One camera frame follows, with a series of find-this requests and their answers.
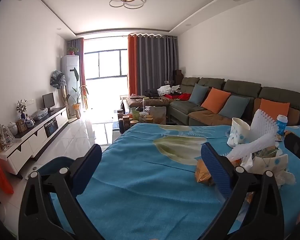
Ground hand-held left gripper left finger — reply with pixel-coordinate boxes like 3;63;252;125
18;144;102;240

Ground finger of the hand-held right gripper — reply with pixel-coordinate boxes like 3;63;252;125
284;131;300;164

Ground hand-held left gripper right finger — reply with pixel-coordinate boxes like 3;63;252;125
201;142;285;240

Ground gold foil wrapper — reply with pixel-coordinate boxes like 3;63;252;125
194;159;215;186

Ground clear printed plastic wrapper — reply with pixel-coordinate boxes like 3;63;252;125
254;146;283;158

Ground white foam fruit net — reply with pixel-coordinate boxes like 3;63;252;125
226;109;278;161

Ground white tissue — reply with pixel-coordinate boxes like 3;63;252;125
274;169;297;186

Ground blue cup white lid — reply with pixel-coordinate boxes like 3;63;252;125
276;114;288;137

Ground white patterned bag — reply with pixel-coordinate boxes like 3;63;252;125
251;155;290;173

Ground orange cushion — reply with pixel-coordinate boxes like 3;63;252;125
200;87;231;114
259;98;291;122

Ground floral paper cup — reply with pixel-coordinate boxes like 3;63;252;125
227;117;251;148

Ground brown sofa throw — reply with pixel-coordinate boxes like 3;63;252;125
188;109;231;126

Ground printed blue blanket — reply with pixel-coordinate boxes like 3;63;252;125
37;122;300;240

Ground white TV cabinet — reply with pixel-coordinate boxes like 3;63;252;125
0;106;69;176

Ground group of jars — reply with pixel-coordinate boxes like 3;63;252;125
116;106;156;131

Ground tall leafy plant yellow pot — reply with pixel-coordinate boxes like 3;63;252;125
66;67;89;119

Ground blue-grey cushion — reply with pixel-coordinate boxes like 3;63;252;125
218;95;250;119
188;83;209;106

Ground clear plastic bag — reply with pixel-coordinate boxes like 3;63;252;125
31;107;49;121

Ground grey sectional sofa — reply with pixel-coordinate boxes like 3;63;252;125
169;77;300;127

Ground black monitor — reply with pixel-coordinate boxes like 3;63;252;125
42;92;56;113

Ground coffee table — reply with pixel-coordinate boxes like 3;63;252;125
112;106;171;134

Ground red clothes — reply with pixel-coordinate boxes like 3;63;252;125
164;93;192;102

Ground white ceramic jar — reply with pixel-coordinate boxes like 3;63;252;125
7;121;18;136

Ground blue vase with twigs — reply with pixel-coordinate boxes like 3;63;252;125
16;100;28;120

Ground glass ship ornament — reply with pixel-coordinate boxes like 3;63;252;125
0;124;16;152

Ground brown ottoman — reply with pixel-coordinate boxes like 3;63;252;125
126;95;176;108

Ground orange plastic bag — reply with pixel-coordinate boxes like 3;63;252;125
0;153;14;196

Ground fan with patterned cover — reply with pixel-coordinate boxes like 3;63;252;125
50;70;66;89

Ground white standing air conditioner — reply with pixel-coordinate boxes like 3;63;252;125
61;55;80;101

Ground white clothes pile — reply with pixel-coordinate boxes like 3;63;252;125
157;85;181;97

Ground grey and orange curtain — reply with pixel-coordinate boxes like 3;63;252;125
70;38;87;110

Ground brown wooden cabinet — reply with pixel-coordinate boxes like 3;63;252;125
172;69;183;86

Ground window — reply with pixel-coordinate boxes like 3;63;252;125
85;50;128;81

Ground wooden picture frame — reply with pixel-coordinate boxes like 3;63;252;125
16;119;28;133

